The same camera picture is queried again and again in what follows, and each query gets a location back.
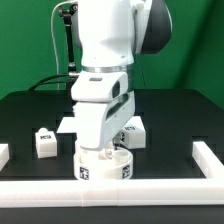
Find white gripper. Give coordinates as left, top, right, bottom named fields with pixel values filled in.
left=74, top=92, right=135, bottom=158

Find white round stool seat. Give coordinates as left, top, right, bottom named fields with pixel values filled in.
left=73, top=148, right=133, bottom=181

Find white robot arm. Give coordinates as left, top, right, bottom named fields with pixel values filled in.
left=71, top=0, right=172, bottom=151

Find white marker sheet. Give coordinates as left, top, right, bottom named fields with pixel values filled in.
left=57, top=117, right=77, bottom=133

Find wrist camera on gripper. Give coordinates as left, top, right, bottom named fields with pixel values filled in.
left=71, top=71, right=128, bottom=102

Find white U-shaped wall fence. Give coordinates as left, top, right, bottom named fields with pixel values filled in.
left=0, top=141, right=224, bottom=208

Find black cables on table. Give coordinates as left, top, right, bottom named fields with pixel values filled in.
left=27, top=73, right=81, bottom=92

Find white cable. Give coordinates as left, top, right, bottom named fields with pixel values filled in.
left=50, top=0, right=78, bottom=91

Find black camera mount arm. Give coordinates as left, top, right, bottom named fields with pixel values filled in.
left=59, top=6, right=77, bottom=77

